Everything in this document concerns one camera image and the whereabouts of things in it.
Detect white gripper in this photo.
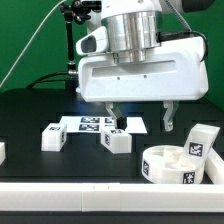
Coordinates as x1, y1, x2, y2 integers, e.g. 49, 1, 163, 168
76, 27, 208, 131

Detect white round stool seat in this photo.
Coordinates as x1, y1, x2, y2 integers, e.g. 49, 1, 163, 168
141, 145, 204, 184

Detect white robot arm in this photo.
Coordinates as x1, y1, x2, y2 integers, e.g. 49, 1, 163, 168
76, 0, 216, 131

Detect paper sheet with tags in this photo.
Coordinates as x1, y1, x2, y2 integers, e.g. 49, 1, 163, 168
60, 116, 147, 134

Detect white block at left edge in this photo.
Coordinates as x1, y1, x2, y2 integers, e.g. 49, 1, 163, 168
0, 142, 6, 165

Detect white front fence rail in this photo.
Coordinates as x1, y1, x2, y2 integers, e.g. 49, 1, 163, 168
0, 183, 224, 212

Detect black cables on table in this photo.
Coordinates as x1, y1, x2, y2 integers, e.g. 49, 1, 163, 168
25, 71, 78, 90

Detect black camera stand pole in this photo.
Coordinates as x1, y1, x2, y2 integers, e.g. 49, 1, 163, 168
60, 0, 101, 93

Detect white cable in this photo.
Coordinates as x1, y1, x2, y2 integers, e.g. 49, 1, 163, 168
0, 0, 68, 89

